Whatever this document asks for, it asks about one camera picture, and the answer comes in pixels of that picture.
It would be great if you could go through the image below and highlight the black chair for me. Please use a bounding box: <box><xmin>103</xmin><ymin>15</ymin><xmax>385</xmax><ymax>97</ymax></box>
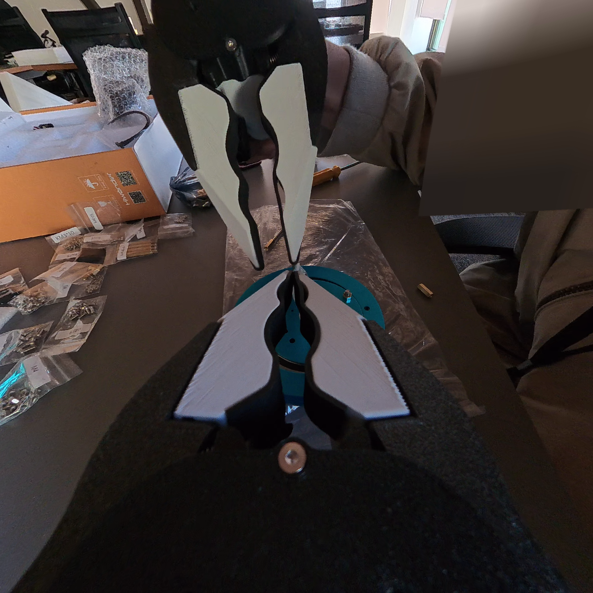
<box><xmin>313</xmin><ymin>0</ymin><xmax>374</xmax><ymax>48</ymax></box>
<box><xmin>42</xmin><ymin>2</ymin><xmax>145</xmax><ymax>62</ymax></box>

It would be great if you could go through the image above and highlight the bubble wrap roll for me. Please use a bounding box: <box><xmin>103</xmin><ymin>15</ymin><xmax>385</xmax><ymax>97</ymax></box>
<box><xmin>82</xmin><ymin>45</ymin><xmax>152</xmax><ymax>127</ymax></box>

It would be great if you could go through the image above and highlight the person's right forearm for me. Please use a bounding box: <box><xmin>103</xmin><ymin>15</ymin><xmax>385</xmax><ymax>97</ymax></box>
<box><xmin>331</xmin><ymin>36</ymin><xmax>445</xmax><ymax>186</ymax></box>

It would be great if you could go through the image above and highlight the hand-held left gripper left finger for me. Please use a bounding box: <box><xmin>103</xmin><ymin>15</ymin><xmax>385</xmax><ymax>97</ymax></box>
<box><xmin>174</xmin><ymin>271</ymin><xmax>295</xmax><ymax>424</ymax></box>

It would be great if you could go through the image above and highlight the black cable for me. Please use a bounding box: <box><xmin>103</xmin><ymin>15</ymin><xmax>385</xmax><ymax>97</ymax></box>
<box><xmin>106</xmin><ymin>111</ymin><xmax>154</xmax><ymax>150</ymax></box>

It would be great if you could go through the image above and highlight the orange cardboard box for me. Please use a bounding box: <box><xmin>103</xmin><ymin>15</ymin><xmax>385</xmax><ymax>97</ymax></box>
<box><xmin>0</xmin><ymin>95</ymin><xmax>184</xmax><ymax>245</ymax></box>

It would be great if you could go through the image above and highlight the pile of small screw bags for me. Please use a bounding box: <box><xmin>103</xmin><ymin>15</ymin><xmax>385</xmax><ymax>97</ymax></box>
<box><xmin>0</xmin><ymin>204</ymin><xmax>195</xmax><ymax>427</ymax></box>

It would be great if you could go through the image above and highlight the blue round metal base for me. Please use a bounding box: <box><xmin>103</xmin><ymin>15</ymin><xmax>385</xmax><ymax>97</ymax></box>
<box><xmin>234</xmin><ymin>265</ymin><xmax>386</xmax><ymax>418</ymax></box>

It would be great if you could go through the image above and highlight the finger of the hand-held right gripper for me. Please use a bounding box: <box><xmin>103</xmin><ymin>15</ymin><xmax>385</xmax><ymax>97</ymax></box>
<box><xmin>259</xmin><ymin>61</ymin><xmax>319</xmax><ymax>264</ymax></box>
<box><xmin>177</xmin><ymin>82</ymin><xmax>266</xmax><ymax>272</ymax></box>

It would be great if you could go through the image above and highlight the orange handled screwdriver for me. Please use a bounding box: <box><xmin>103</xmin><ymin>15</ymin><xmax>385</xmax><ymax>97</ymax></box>
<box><xmin>312</xmin><ymin>160</ymin><xmax>360</xmax><ymax>187</ymax></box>

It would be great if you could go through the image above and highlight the clear plastic bag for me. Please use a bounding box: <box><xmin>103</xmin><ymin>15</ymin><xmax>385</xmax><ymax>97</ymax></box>
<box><xmin>225</xmin><ymin>199</ymin><xmax>486</xmax><ymax>418</ymax></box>

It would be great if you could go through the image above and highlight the dark office chair seat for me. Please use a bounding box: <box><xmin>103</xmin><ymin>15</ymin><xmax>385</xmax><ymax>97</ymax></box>
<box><xmin>431</xmin><ymin>212</ymin><xmax>527</xmax><ymax>275</ymax></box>

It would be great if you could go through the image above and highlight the dark plastic parts bag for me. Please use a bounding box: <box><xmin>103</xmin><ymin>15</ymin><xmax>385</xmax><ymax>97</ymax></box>
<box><xmin>168</xmin><ymin>166</ymin><xmax>215</xmax><ymax>209</ymax></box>

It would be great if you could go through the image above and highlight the black strap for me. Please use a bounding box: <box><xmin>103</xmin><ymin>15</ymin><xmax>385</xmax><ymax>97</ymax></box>
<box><xmin>507</xmin><ymin>340</ymin><xmax>593</xmax><ymax>386</ymax></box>

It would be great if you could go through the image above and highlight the beige jacket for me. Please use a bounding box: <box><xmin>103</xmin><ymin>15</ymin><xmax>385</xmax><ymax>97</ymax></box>
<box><xmin>459</xmin><ymin>208</ymin><xmax>593</xmax><ymax>464</ymax></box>

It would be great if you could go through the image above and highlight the person's right hand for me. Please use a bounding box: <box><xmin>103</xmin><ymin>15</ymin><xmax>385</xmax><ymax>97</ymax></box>
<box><xmin>319</xmin><ymin>43</ymin><xmax>351</xmax><ymax>145</ymax></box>

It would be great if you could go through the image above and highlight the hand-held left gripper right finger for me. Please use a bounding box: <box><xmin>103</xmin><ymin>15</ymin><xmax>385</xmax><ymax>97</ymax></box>
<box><xmin>294</xmin><ymin>271</ymin><xmax>413</xmax><ymax>421</ymax></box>

